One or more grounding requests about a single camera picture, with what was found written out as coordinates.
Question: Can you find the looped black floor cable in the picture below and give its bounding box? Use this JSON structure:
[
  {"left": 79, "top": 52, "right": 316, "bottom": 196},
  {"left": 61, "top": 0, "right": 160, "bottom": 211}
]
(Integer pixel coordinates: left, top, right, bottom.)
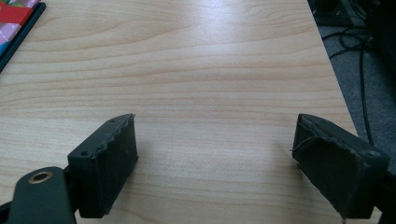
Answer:
[{"left": 321, "top": 25, "right": 375, "bottom": 60}]

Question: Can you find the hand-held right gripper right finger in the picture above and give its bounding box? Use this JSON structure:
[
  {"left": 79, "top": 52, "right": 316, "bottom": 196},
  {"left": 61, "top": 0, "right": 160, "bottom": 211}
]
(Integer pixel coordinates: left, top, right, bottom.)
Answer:
[{"left": 290, "top": 113, "right": 390, "bottom": 220}]

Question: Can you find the long black floor cable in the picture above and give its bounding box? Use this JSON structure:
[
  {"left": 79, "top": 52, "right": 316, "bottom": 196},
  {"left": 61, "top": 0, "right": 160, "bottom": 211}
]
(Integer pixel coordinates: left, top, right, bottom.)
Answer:
[{"left": 358, "top": 46, "right": 375, "bottom": 147}]

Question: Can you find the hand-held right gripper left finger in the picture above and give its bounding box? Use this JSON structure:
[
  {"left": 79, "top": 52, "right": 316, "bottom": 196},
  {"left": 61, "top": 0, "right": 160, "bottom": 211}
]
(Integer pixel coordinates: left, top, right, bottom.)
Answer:
[{"left": 66, "top": 113, "right": 139, "bottom": 219}]

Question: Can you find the blue hardcover picture book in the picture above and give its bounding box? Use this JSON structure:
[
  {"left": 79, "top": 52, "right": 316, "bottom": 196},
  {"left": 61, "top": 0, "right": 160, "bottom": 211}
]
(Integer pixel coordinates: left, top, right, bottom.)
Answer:
[{"left": 0, "top": 0, "right": 47, "bottom": 73}]

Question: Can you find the black metal stand base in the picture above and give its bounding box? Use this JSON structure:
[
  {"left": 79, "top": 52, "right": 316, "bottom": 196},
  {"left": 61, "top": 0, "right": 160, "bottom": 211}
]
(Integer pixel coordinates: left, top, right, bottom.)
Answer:
[{"left": 306, "top": 0, "right": 355, "bottom": 28}]

